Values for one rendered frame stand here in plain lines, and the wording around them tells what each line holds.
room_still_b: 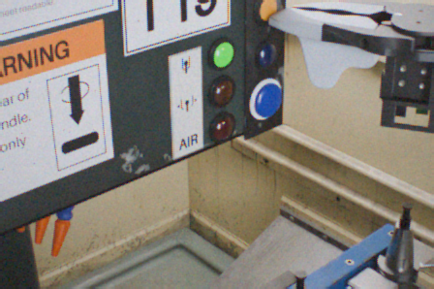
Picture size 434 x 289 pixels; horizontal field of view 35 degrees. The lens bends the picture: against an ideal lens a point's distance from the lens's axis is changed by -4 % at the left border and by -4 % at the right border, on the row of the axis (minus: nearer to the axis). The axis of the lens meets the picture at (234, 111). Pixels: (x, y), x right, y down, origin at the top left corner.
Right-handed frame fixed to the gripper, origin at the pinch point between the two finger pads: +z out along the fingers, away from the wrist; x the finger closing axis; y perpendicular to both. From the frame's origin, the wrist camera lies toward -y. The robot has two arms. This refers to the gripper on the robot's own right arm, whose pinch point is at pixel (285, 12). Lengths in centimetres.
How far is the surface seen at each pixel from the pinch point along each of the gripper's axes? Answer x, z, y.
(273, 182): 96, 25, 77
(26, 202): -19.2, 13.2, 8.8
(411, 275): 32, -13, 48
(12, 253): 34, 60, 64
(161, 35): -8.8, 6.9, -0.3
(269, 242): 85, 23, 88
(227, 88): -4.1, 3.6, 5.4
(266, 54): -0.4, 1.4, 3.7
